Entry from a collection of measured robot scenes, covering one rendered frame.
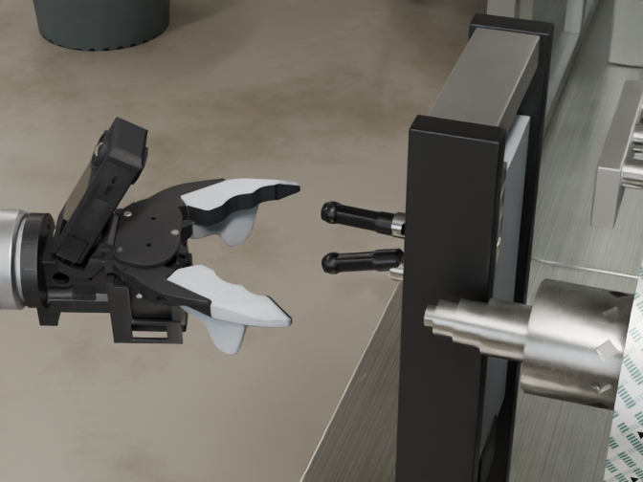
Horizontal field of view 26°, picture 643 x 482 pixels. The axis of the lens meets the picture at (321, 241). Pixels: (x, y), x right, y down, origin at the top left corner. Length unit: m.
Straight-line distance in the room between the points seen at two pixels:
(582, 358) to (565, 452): 0.63
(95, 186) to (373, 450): 0.48
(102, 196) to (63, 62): 3.22
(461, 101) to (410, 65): 3.34
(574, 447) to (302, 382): 1.54
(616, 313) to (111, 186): 0.39
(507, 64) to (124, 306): 0.36
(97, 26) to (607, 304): 3.53
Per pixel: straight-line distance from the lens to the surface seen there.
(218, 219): 1.06
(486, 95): 0.79
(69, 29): 4.24
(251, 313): 0.97
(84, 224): 1.00
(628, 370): 0.70
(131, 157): 0.96
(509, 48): 0.84
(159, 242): 1.01
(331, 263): 0.83
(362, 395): 1.41
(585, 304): 0.75
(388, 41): 4.26
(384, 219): 0.80
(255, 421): 2.77
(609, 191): 0.69
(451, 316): 0.77
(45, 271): 1.05
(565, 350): 0.74
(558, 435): 1.38
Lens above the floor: 1.80
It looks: 33 degrees down
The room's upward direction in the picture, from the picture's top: straight up
